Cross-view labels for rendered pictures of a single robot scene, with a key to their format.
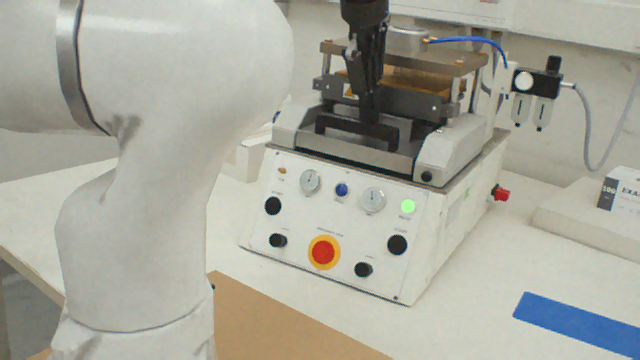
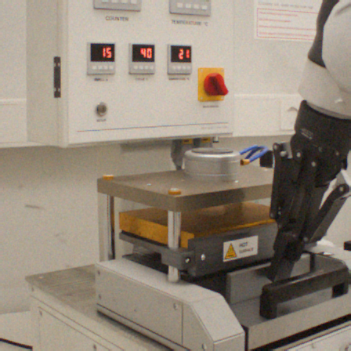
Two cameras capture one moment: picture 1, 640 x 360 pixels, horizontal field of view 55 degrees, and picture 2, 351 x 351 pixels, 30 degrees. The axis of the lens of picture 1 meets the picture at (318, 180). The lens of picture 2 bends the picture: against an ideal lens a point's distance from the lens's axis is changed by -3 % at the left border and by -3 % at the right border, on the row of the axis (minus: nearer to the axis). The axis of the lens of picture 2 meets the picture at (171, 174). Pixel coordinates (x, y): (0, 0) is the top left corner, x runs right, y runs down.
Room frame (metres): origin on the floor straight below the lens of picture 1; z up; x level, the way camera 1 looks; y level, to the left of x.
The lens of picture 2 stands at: (0.82, 0.73, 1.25)
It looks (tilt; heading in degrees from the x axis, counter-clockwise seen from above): 8 degrees down; 295
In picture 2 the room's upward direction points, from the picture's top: straight up
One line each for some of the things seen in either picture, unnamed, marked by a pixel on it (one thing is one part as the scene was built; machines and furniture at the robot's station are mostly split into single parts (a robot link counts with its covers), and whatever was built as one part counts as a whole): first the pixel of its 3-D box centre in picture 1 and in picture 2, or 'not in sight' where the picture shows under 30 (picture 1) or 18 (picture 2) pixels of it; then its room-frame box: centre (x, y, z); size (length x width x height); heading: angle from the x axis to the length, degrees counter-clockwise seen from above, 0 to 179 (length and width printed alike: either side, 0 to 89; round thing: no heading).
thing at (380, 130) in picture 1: (356, 130); (306, 289); (1.00, -0.06, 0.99); 0.15 x 0.02 x 0.04; 63
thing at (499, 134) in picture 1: (399, 137); (195, 294); (1.20, -0.16, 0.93); 0.46 x 0.35 x 0.01; 153
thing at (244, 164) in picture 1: (255, 150); not in sight; (1.42, 0.16, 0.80); 0.19 x 0.13 x 0.09; 141
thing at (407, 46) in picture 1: (419, 61); (208, 190); (1.19, -0.17, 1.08); 0.31 x 0.24 x 0.13; 63
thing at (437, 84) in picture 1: (406, 72); (216, 207); (1.16, -0.15, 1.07); 0.22 x 0.17 x 0.10; 63
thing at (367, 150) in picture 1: (386, 124); (233, 279); (1.13, -0.12, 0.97); 0.30 x 0.22 x 0.08; 153
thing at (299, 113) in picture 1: (316, 115); (162, 308); (1.17, 0.01, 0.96); 0.25 x 0.05 x 0.07; 153
